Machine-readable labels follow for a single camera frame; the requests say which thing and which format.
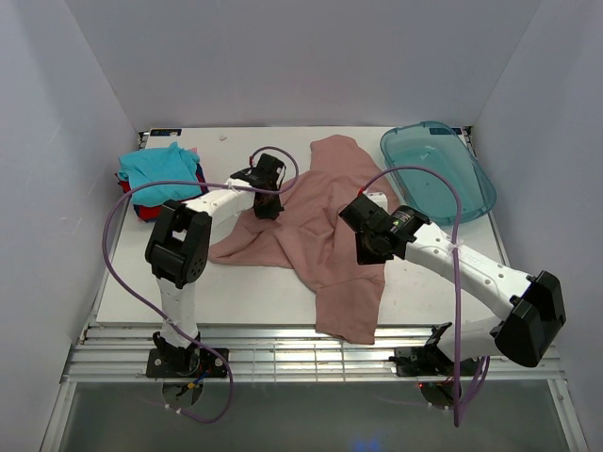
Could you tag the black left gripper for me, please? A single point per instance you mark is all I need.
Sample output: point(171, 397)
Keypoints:
point(268, 199)

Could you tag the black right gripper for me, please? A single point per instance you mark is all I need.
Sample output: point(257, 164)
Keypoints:
point(360, 231)

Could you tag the dusty pink t shirt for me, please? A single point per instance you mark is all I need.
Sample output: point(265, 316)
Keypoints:
point(310, 237)

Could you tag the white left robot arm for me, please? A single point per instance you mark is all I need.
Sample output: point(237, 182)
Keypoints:
point(178, 249)

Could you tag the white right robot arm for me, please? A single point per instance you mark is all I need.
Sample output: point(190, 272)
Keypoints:
point(527, 311)

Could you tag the navy blue folded t shirt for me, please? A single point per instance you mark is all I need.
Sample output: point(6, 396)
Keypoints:
point(203, 179)

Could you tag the turquoise folded t shirt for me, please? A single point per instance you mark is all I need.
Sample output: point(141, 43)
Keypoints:
point(171, 163)

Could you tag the red folded t shirt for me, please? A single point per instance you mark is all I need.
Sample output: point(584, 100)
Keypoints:
point(147, 202)

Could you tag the teal transparent plastic bin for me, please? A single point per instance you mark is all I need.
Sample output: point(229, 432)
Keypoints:
point(438, 175)

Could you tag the black blue corner label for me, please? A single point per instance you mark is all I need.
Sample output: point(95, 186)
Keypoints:
point(166, 132)

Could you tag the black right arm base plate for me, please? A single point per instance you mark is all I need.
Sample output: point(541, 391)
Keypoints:
point(427, 360)

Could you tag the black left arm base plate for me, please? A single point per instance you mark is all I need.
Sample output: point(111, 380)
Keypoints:
point(200, 362)

